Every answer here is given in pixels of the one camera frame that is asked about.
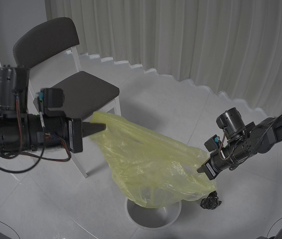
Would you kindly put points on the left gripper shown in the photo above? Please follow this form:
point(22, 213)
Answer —
point(77, 138)

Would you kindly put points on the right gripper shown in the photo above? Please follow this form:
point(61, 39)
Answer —
point(212, 169)

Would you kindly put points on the black plastic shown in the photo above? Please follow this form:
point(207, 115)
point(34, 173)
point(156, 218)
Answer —
point(209, 200)

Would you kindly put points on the yellow plastic bag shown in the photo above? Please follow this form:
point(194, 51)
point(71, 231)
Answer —
point(143, 158)

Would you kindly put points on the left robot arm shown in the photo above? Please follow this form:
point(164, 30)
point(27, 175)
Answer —
point(9, 88)

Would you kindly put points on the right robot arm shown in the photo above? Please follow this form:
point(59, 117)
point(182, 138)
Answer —
point(268, 133)

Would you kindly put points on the white trash bin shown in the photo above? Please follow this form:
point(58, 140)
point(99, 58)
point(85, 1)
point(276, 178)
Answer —
point(136, 218)

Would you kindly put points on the dark grey white-legged chair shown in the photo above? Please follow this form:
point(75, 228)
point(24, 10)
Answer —
point(86, 88)

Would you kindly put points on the white curtain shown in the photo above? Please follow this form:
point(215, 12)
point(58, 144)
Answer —
point(180, 33)

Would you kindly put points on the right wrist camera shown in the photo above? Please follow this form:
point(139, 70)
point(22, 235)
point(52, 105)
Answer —
point(210, 145)

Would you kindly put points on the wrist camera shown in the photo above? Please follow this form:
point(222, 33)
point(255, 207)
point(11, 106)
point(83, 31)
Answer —
point(53, 98)
point(210, 145)

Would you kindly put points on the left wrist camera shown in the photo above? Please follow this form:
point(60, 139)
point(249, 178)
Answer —
point(53, 98)

